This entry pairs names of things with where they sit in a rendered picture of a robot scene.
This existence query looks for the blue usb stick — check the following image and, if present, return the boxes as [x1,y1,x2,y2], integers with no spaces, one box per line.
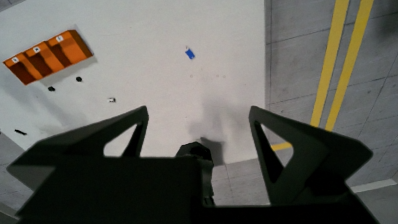
[184,47,195,59]

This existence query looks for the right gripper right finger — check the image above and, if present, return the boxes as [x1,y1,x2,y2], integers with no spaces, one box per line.
[248,105,373,205]

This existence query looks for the orange rack of bins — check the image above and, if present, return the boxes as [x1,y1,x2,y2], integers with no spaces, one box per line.
[2,29,92,86]

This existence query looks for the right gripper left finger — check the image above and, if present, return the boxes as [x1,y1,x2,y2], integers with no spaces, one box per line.
[24,105,149,156]

